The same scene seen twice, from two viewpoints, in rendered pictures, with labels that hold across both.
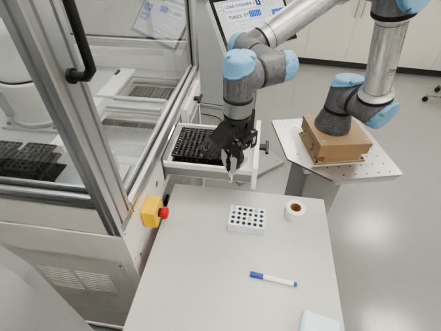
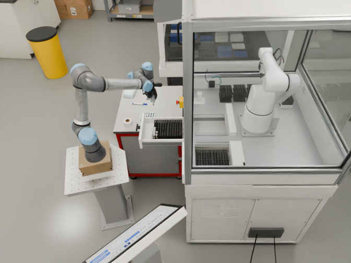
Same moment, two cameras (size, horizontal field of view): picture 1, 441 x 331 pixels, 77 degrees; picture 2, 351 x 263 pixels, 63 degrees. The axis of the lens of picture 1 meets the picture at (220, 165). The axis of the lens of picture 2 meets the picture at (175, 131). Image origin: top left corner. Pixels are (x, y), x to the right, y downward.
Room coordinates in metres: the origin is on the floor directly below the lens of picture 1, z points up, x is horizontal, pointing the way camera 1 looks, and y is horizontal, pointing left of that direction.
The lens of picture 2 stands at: (2.40, -0.02, 2.46)
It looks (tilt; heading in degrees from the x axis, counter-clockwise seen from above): 46 degrees down; 175
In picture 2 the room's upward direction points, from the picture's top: 3 degrees counter-clockwise
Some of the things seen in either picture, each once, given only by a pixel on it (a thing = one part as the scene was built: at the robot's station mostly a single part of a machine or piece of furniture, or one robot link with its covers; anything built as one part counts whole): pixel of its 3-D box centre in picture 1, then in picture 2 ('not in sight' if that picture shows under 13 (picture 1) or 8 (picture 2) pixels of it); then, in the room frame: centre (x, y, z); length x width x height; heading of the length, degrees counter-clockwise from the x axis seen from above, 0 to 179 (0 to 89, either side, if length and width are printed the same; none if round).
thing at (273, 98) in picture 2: not in sight; (282, 113); (1.46, 0.58, 1.52); 0.87 x 0.01 x 0.86; 82
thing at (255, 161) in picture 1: (256, 152); (142, 130); (0.82, -0.14, 0.87); 0.29 x 0.02 x 0.11; 172
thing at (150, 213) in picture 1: (153, 211); (181, 102); (0.53, 0.21, 0.88); 0.07 x 0.05 x 0.07; 172
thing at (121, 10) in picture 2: not in sight; (130, 6); (-3.24, -0.28, 0.22); 0.40 x 0.30 x 0.17; 76
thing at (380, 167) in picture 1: (327, 154); (97, 168); (1.01, -0.51, 0.70); 0.45 x 0.44 x 0.12; 96
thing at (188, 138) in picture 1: (205, 148); (167, 130); (0.85, 0.06, 0.87); 0.22 x 0.18 x 0.06; 82
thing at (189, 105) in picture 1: (192, 104); (183, 162); (1.18, 0.13, 0.87); 0.29 x 0.02 x 0.11; 172
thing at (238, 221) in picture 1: (247, 219); (148, 117); (0.57, -0.09, 0.78); 0.12 x 0.08 x 0.04; 80
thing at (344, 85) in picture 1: (346, 92); (89, 139); (1.00, -0.50, 1.03); 0.13 x 0.12 x 0.14; 28
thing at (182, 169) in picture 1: (203, 149); (169, 130); (0.85, 0.07, 0.86); 0.40 x 0.26 x 0.06; 82
